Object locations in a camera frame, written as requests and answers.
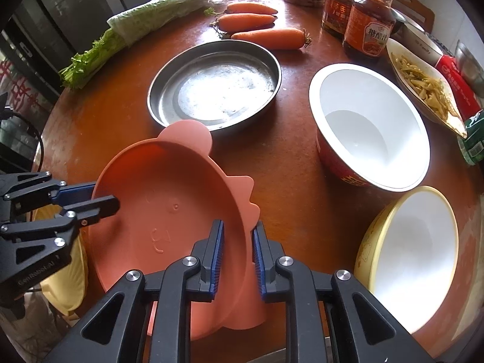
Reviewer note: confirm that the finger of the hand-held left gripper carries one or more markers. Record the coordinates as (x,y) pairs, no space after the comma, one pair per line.
(77,193)
(96,208)

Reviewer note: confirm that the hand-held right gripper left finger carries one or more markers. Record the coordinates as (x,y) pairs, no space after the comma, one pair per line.
(217,261)

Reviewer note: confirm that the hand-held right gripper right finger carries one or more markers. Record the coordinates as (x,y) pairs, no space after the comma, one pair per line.
(260,262)

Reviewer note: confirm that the pink silicone plate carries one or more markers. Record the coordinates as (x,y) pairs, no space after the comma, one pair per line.
(170,211)

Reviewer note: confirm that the yellow bowl white inside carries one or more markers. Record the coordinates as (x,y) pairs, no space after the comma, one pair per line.
(412,261)

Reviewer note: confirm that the pale yellow dish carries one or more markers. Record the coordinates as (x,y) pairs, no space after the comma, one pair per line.
(64,276)

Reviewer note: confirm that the white bowl red outside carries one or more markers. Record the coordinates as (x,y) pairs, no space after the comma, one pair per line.
(370,136)

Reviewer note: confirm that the round metal plate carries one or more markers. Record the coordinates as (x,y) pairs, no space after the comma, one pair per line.
(223,87)

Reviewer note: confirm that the dark cabinet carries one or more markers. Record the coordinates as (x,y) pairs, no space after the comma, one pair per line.
(45,19)

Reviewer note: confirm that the celery in plastic bag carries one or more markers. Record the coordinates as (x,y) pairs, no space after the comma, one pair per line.
(151,15)

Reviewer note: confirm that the carrot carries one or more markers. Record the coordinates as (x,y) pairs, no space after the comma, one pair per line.
(245,22)
(268,38)
(249,8)

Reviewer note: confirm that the white plate with food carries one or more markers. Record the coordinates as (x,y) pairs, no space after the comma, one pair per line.
(423,83)

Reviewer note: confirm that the green plastic bottle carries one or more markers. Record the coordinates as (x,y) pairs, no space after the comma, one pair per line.
(472,140)

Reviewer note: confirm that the orange label sauce jar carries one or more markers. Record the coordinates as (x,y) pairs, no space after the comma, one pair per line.
(366,30)

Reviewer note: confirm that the red label jar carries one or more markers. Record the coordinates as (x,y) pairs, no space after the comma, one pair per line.
(338,11)

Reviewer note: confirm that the red packet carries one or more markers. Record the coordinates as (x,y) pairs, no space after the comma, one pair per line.
(459,83)

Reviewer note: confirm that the small metal bowl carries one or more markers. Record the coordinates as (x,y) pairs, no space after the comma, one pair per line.
(470,60)

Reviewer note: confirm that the wooden chair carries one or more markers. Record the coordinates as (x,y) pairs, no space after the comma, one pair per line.
(414,3)

